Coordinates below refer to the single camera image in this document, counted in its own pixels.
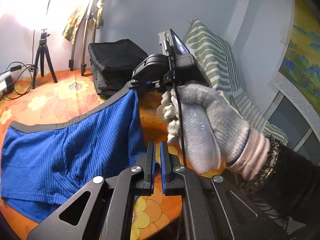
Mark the tall light stand legs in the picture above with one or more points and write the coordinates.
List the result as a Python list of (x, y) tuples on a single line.
[(82, 37)]

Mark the orange floral bed sheet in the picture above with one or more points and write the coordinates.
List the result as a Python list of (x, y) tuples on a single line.
[(56, 103)]

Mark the small black tripod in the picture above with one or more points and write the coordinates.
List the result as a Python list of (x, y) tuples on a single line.
[(41, 55)]

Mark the white power strip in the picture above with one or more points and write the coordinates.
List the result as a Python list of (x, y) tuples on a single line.
[(6, 84)]

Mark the yellow floral hanging cloth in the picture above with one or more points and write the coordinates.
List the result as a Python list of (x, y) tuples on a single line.
[(77, 16)]

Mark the blue striped boxer shorts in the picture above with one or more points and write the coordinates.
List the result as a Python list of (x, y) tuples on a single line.
[(44, 165)]

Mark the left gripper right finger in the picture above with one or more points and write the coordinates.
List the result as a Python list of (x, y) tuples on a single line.
[(212, 207)]

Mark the black sleeved right forearm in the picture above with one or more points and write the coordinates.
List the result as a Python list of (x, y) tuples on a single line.
[(284, 179)]

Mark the colourful landscape wall painting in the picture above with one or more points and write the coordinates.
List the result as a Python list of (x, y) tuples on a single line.
[(298, 75)]

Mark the black folded clothes stack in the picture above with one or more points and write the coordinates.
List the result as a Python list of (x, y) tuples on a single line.
[(112, 65)]

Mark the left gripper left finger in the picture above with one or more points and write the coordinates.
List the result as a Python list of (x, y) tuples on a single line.
[(103, 208)]

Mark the green white striped pillow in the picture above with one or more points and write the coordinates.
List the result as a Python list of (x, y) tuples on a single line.
[(215, 56)]

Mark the grey gloved right hand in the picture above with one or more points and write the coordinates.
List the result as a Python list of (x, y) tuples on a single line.
[(203, 121)]

